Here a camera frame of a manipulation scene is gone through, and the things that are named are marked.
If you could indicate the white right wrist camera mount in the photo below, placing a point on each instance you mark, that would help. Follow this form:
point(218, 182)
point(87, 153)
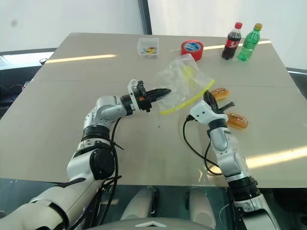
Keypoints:
point(205, 112)

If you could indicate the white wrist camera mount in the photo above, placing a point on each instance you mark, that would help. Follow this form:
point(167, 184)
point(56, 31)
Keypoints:
point(132, 94)
point(205, 112)

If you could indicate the grey rounded robot leg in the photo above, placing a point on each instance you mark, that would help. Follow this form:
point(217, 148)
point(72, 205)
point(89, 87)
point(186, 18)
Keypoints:
point(201, 206)
point(140, 203)

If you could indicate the clear plastic bag yellow zip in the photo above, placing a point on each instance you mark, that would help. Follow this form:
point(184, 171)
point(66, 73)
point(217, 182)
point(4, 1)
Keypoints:
point(182, 79)

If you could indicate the dark side desk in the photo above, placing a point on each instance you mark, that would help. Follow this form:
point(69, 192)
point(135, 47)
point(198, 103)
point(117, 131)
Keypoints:
point(14, 76)

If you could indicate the orange hot dog bun snack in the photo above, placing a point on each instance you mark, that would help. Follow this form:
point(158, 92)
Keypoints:
point(220, 93)
point(238, 121)

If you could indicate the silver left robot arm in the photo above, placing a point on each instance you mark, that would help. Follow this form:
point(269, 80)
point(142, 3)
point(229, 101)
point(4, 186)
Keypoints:
point(105, 112)

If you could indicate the cola bottle red cap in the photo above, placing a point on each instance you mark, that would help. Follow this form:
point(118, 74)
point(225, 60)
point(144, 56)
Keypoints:
point(230, 43)

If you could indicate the grey robot torso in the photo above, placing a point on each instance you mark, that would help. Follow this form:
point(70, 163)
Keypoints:
point(148, 225)

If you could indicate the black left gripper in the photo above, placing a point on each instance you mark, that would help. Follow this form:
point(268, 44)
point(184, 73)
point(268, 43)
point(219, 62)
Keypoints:
point(144, 101)

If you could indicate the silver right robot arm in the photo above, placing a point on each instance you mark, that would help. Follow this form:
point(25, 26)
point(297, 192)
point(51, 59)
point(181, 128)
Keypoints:
point(223, 143)

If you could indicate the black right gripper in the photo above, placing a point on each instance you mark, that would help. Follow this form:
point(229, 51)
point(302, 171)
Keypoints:
point(216, 109)

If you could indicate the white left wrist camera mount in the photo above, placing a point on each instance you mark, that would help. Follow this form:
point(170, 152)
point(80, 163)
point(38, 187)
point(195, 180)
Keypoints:
point(132, 94)

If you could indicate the green soda bottle yellow cap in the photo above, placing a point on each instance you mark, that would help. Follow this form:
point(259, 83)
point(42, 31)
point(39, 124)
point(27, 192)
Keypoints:
point(249, 43)

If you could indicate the red tape roll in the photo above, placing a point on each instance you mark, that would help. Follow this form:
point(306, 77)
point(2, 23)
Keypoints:
point(189, 54)

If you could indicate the clear box with coloured bits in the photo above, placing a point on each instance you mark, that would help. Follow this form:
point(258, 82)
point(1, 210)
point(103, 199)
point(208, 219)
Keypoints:
point(148, 48)

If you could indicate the dark vertical wall post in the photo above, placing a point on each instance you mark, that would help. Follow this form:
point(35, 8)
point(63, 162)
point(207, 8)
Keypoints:
point(145, 16)

